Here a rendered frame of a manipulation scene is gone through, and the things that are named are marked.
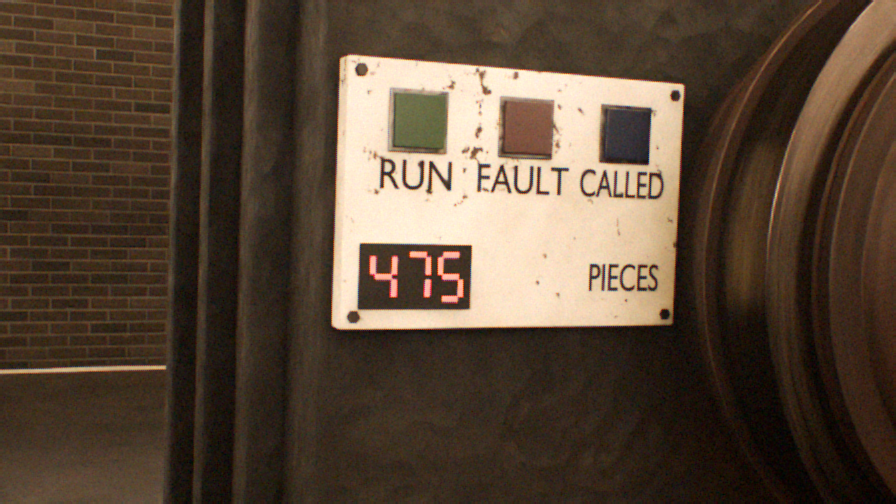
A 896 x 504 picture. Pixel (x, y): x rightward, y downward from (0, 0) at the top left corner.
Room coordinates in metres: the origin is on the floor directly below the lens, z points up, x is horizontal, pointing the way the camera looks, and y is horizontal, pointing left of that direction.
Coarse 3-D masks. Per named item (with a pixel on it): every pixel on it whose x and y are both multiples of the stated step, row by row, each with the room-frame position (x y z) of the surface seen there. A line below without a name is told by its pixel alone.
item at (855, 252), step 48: (864, 96) 0.67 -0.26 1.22; (864, 144) 0.65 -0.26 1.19; (864, 192) 0.65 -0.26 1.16; (816, 240) 0.66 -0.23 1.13; (864, 240) 0.65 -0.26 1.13; (816, 288) 0.66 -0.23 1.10; (864, 288) 0.65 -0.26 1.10; (816, 336) 0.66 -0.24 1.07; (864, 336) 0.65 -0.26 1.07; (864, 384) 0.65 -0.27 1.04; (864, 432) 0.66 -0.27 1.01
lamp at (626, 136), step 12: (612, 108) 0.75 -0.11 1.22; (612, 120) 0.75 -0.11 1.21; (624, 120) 0.75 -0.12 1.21; (636, 120) 0.76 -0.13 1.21; (648, 120) 0.76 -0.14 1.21; (612, 132) 0.75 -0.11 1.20; (624, 132) 0.75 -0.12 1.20; (636, 132) 0.76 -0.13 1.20; (648, 132) 0.76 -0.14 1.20; (612, 144) 0.75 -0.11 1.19; (624, 144) 0.75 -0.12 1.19; (636, 144) 0.76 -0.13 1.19; (612, 156) 0.75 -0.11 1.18; (624, 156) 0.75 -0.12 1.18; (636, 156) 0.76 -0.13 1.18
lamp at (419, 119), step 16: (400, 96) 0.69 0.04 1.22; (416, 96) 0.69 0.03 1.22; (432, 96) 0.70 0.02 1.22; (400, 112) 0.69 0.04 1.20; (416, 112) 0.69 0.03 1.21; (432, 112) 0.70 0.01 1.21; (400, 128) 0.69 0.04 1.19; (416, 128) 0.69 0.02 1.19; (432, 128) 0.70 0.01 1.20; (400, 144) 0.69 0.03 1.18; (416, 144) 0.69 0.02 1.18; (432, 144) 0.70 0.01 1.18
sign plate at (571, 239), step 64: (384, 64) 0.69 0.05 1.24; (448, 64) 0.71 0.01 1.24; (384, 128) 0.69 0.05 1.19; (448, 128) 0.71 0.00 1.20; (576, 128) 0.74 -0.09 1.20; (384, 192) 0.69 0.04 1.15; (448, 192) 0.71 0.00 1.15; (512, 192) 0.73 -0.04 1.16; (576, 192) 0.74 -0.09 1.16; (640, 192) 0.76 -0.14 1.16; (384, 256) 0.69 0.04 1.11; (512, 256) 0.73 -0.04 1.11; (576, 256) 0.75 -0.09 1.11; (640, 256) 0.77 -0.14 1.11; (384, 320) 0.69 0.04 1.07; (448, 320) 0.71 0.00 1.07; (512, 320) 0.73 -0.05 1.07; (576, 320) 0.75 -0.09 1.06; (640, 320) 0.77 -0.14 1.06
